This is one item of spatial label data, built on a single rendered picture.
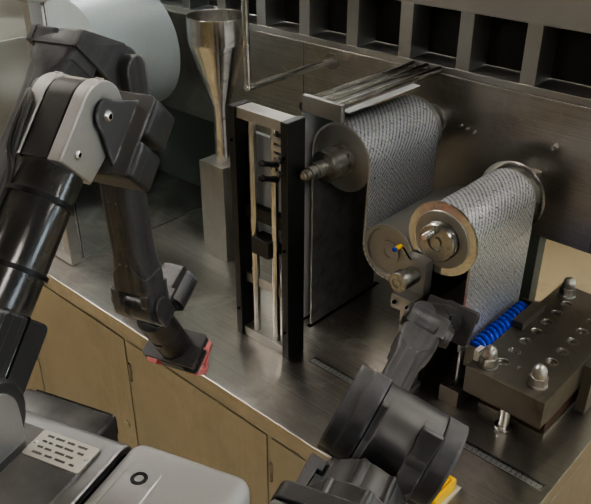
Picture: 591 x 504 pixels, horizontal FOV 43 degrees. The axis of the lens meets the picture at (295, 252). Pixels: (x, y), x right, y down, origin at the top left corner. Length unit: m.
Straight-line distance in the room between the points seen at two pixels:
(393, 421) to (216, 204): 1.40
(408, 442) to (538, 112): 1.11
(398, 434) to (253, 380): 1.01
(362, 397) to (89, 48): 0.55
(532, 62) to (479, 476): 0.81
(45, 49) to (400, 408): 0.59
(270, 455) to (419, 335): 0.55
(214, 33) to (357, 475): 1.33
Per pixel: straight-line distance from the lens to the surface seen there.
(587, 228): 1.66
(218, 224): 1.98
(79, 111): 0.57
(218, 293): 1.89
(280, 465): 1.63
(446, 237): 1.38
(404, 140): 1.55
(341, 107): 1.44
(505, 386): 1.45
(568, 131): 1.61
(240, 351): 1.69
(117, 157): 0.60
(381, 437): 0.62
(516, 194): 1.52
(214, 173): 1.92
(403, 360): 1.17
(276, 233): 1.53
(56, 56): 0.95
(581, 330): 1.64
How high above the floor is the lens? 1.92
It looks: 30 degrees down
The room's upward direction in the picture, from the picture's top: straight up
